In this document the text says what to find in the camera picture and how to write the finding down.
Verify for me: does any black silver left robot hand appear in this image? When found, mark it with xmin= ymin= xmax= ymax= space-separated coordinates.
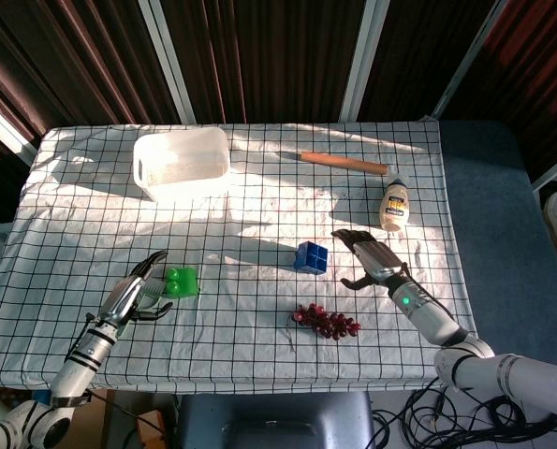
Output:
xmin=96 ymin=250 xmax=174 ymax=331

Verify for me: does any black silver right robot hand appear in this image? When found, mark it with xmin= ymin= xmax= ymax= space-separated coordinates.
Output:
xmin=330 ymin=228 xmax=410 ymax=290

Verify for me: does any green cube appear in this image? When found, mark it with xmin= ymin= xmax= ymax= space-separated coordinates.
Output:
xmin=162 ymin=266 xmax=201 ymax=300

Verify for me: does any blue cube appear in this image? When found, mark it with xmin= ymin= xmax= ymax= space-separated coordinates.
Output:
xmin=292 ymin=240 xmax=330 ymax=275

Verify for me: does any beige squeeze sauce bottle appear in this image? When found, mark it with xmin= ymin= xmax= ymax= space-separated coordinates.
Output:
xmin=381 ymin=172 xmax=411 ymax=233

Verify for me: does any dark red grape bunch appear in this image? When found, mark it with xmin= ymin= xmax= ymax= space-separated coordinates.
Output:
xmin=285 ymin=302 xmax=361 ymax=353

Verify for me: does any brown cardboard box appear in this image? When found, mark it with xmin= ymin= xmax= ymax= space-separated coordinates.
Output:
xmin=66 ymin=388 xmax=111 ymax=449

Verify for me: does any white black grid tablecloth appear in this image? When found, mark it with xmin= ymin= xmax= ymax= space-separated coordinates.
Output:
xmin=0 ymin=119 xmax=489 ymax=394

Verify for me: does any white plastic storage bin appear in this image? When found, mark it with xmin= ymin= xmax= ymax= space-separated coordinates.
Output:
xmin=132 ymin=126 xmax=231 ymax=203

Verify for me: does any dark blue chair seat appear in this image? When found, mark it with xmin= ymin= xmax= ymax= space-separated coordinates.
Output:
xmin=173 ymin=389 xmax=377 ymax=449

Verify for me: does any black floor cable tangle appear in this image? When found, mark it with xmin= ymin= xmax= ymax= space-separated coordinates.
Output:
xmin=371 ymin=376 xmax=557 ymax=449

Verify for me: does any white metal frame post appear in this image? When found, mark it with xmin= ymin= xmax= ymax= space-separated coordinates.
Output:
xmin=0 ymin=92 xmax=38 ymax=166
xmin=532 ymin=148 xmax=557 ymax=192
xmin=337 ymin=0 xmax=392 ymax=123
xmin=429 ymin=0 xmax=509 ymax=119
xmin=137 ymin=0 xmax=198 ymax=125

